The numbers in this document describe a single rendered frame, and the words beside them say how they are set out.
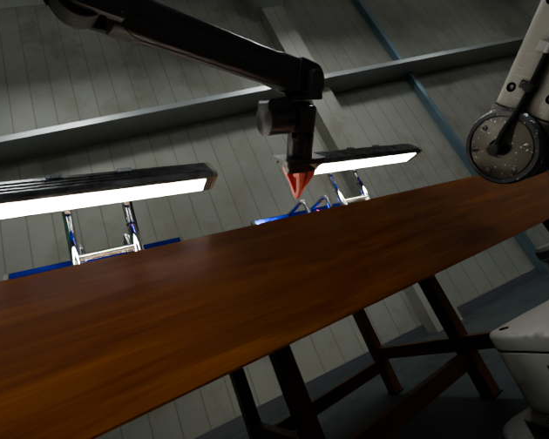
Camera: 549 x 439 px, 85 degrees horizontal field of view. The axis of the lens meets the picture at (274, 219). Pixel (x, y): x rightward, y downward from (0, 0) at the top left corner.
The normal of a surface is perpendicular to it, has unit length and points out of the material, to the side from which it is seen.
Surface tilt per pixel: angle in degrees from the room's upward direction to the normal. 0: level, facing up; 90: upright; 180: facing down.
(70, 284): 90
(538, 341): 90
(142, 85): 90
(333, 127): 90
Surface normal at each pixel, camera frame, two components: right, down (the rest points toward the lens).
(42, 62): 0.15, -0.38
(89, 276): 0.39, -0.44
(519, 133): -0.91, 0.29
